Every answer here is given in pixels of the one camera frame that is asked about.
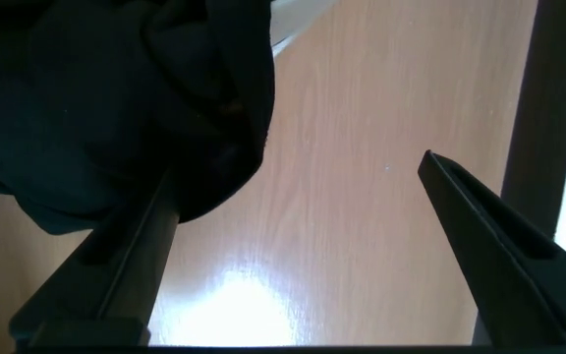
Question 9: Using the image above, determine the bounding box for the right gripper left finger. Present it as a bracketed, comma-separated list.
[9, 174, 182, 346]

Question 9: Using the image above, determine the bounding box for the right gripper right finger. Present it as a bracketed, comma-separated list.
[417, 148, 566, 346]

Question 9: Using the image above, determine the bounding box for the black garment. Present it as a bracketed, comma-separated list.
[0, 0, 277, 236]

